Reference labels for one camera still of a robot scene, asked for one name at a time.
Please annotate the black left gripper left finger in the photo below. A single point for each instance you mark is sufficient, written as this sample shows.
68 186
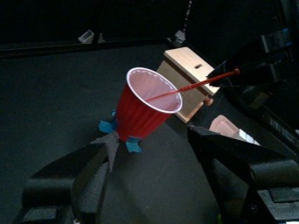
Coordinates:
78 180

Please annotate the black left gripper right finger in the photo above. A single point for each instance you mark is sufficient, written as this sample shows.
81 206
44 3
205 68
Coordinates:
253 180

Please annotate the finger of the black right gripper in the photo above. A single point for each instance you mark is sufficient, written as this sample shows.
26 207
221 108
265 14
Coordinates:
226 68
238 81

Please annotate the red straw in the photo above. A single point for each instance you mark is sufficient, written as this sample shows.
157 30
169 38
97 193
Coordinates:
188 87

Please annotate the light wooden drawer box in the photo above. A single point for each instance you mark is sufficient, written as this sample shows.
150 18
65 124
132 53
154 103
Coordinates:
192 75

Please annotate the white striped toy item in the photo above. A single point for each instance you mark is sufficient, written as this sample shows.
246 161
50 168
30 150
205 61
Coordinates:
249 137

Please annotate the pink plastic tray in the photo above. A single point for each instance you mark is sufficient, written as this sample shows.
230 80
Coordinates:
225 127

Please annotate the blue tape piece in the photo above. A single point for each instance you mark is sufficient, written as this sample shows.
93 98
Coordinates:
134 145
106 126

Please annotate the red plastic cup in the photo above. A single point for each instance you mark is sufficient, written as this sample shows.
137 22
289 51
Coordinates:
141 116

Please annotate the silver frame clamp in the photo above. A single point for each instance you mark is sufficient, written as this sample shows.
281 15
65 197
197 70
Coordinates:
180 36
86 36

